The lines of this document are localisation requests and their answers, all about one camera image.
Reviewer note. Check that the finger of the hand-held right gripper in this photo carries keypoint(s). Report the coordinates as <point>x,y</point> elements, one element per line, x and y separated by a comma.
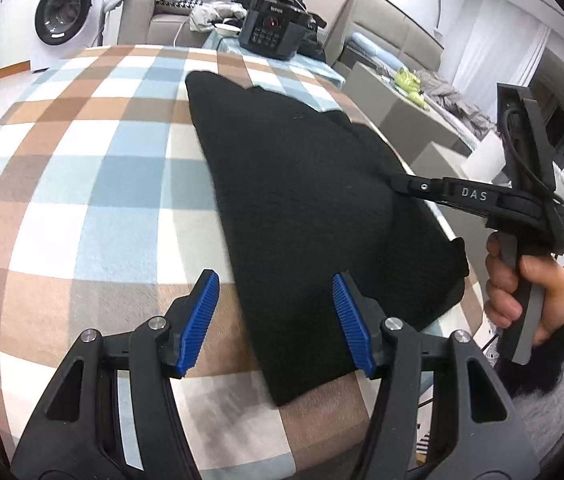
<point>442,190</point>

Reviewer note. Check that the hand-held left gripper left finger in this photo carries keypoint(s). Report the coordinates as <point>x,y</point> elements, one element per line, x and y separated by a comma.
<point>197,330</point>

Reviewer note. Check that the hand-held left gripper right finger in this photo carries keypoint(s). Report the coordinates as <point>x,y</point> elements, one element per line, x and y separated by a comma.
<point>354,330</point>

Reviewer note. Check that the black knit sweater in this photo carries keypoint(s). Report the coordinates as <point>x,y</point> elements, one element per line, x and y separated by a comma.
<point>302,210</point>

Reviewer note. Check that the person's right forearm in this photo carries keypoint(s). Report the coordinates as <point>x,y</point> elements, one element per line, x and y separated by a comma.
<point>547,400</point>

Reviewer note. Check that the person's right hand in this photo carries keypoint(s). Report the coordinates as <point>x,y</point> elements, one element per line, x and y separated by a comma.
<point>554,285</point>

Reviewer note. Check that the large grey box cabinet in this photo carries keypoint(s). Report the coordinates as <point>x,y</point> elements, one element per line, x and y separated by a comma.
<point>437,160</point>

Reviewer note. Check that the white paper towel roll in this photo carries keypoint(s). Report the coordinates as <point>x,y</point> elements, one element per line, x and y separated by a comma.
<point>484,157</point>

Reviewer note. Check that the bed with grey duvet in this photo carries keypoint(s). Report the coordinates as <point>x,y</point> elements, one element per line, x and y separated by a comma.
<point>452,105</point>

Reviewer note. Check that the green plush slipper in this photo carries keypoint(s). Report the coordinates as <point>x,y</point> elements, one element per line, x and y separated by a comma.
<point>419,100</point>

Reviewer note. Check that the small grey box cabinet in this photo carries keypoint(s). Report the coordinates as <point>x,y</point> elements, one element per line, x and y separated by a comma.
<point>392,110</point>

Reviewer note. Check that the green toy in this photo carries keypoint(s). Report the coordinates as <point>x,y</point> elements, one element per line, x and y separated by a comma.
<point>407,79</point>

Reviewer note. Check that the white curtain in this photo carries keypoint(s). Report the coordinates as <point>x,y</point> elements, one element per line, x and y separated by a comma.
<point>502,50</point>

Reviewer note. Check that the light blue pillow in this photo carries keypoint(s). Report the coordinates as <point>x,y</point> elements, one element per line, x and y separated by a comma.
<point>366,42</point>

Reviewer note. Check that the side table with checkered cloth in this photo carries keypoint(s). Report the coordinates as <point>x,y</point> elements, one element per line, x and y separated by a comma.
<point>324,69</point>

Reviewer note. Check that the checkered blanket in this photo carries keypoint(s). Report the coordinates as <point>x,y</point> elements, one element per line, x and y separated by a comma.
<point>87,185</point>

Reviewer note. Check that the black electric pressure cooker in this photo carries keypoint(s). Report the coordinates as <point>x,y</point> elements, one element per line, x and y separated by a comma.
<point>272,30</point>

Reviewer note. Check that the white bowl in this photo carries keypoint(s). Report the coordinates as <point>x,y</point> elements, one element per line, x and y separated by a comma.
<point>226,29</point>

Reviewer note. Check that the grey white garment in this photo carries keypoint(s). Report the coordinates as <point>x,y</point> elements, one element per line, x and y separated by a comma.
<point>212,17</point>

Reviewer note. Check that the grey sofa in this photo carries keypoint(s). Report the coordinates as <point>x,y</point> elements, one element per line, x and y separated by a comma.
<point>167,30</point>

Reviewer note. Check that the houndstooth cushion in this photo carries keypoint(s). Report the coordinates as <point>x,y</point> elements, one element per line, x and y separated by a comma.
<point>174,4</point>

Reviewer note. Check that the white washing machine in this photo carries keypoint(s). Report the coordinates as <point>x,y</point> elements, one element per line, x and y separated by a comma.
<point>62,15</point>

